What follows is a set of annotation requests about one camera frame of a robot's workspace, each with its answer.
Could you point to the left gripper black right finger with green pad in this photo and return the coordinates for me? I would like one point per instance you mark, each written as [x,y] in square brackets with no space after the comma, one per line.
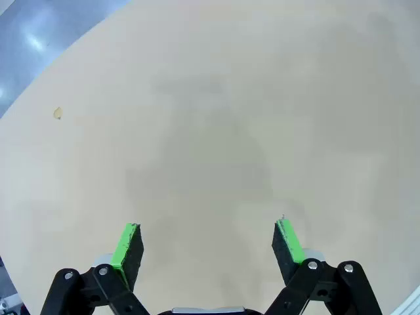
[287,249]

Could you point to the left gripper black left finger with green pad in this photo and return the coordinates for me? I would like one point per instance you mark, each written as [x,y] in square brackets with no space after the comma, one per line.
[126,259]

